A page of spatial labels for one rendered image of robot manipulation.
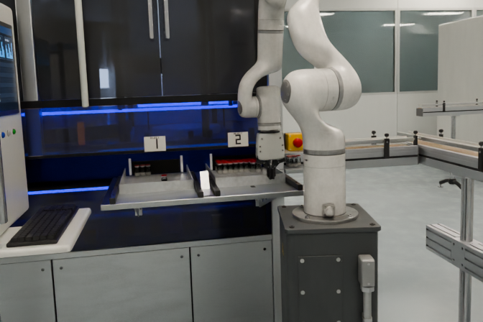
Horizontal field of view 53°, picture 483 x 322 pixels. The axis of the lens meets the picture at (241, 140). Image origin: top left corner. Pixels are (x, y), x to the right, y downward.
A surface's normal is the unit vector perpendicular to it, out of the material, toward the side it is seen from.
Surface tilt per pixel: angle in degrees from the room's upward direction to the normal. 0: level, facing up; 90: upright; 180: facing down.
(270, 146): 91
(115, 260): 90
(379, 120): 90
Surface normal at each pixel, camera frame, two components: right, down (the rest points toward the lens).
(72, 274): 0.18, 0.11
